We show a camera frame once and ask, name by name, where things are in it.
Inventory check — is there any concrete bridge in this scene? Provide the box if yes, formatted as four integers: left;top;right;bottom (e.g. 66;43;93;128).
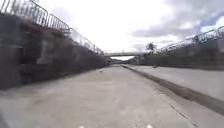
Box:
103;51;145;58

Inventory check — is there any grey concrete channel floor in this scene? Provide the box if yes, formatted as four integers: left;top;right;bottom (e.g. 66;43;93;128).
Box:
0;64;224;128

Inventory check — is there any palm tree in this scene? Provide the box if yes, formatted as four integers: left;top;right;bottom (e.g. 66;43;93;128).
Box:
145;41;158;56

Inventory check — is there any dark water channel strip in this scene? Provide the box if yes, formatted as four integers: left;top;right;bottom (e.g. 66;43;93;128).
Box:
121;64;224;116

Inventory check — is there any grey concrete slab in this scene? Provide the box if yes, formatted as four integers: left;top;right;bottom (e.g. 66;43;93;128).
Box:
124;64;224;102

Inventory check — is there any metal railing fence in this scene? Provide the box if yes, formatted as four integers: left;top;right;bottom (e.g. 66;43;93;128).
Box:
156;25;224;54
0;0;105;56

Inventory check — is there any dark concrete slanted wall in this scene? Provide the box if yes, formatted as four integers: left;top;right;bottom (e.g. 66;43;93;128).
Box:
0;13;108;90
139;37;224;70

